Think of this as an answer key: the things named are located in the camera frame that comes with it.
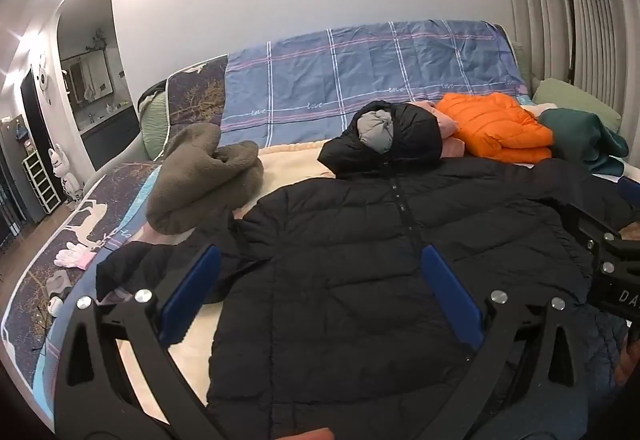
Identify teal garment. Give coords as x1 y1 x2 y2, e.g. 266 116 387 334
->
537 108 630 176

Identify dark deer print bedspread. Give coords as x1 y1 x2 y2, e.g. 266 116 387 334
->
0 54 228 401

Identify green pillow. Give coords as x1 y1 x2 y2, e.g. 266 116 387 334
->
137 80 172 162
531 78 623 136

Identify black puffer jacket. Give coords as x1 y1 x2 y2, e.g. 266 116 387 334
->
95 100 640 440

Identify brown fleece garment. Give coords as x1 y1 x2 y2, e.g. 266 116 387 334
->
147 123 265 235

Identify blue plaid sheet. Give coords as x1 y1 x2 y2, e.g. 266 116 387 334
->
220 19 528 148

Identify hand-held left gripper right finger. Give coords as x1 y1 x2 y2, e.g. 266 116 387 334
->
421 244 589 440

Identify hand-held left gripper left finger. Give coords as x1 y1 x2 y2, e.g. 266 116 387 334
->
54 244 223 440

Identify white bear figurine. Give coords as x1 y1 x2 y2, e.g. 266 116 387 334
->
47 145 86 206

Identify white wall clock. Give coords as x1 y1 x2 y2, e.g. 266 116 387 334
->
32 53 52 101

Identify pink puffer jacket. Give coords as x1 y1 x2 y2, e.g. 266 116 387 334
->
412 100 467 159

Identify dark vanity cabinet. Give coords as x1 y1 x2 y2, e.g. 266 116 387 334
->
80 108 141 167

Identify white and pink gloves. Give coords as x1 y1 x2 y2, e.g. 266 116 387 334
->
55 243 96 271

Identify person's left hand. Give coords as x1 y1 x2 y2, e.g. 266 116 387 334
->
279 427 336 440

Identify wall mirror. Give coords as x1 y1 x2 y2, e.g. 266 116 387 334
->
60 49 114 107

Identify white shelf unit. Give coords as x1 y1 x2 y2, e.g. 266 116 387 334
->
22 153 63 215

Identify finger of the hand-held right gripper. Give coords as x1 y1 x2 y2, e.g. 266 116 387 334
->
562 203 640 277
617 175 640 201

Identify orange puffer jacket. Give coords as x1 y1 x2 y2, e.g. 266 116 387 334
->
435 93 555 163

